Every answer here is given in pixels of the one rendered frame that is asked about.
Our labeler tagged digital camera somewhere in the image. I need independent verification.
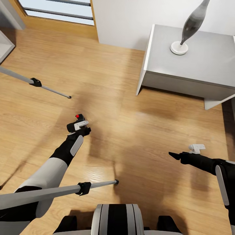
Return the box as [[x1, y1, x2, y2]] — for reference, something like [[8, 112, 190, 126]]
[[67, 114, 86, 133]]

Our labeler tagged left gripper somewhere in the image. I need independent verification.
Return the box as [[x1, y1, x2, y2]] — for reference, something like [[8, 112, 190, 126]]
[[77, 127, 91, 137]]

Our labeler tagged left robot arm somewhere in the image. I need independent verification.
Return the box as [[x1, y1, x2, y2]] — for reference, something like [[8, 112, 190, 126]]
[[0, 120, 91, 235]]

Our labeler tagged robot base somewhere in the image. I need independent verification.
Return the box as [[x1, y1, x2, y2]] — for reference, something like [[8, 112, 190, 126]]
[[52, 216, 183, 235]]

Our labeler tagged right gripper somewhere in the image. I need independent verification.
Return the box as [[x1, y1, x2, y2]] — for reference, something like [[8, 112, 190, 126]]
[[169, 152, 206, 170]]

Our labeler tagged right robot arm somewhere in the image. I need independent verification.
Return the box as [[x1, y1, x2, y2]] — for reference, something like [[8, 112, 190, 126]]
[[169, 144, 235, 235]]

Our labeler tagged camera tripod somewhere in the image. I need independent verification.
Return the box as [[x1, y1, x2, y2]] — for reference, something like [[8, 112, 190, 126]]
[[0, 66, 119, 210]]

